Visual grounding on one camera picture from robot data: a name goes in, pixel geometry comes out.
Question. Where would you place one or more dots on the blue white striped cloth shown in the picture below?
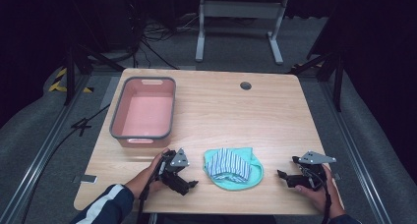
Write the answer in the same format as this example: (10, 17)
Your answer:
(227, 165)

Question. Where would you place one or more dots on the pink basket with grey rim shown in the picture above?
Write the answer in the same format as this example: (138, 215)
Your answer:
(146, 114)

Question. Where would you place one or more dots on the teal cloth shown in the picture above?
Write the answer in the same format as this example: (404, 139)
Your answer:
(255, 173)

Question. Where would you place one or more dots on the person's right hand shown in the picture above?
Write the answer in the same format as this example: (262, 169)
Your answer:
(323, 199)

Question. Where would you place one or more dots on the yellow black hazard tape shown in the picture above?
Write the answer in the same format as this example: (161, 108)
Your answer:
(59, 83)

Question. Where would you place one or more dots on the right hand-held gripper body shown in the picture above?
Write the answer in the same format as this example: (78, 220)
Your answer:
(311, 178)

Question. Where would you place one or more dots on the black tape cross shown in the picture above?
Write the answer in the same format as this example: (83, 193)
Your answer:
(81, 125)

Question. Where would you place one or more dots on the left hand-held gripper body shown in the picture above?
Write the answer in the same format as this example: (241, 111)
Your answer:
(173, 171)

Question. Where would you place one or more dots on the aluminium floor rail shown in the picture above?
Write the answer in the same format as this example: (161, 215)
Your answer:
(42, 155)
(357, 158)

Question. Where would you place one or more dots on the black metal stand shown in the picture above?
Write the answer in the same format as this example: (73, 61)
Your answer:
(334, 67)
(77, 63)

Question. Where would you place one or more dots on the white metal desk frame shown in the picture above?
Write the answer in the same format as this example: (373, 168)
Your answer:
(241, 9)

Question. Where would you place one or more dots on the grey tape strip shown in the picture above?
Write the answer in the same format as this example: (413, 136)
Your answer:
(88, 179)

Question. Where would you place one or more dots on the person's left hand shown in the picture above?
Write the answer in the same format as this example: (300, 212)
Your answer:
(146, 179)

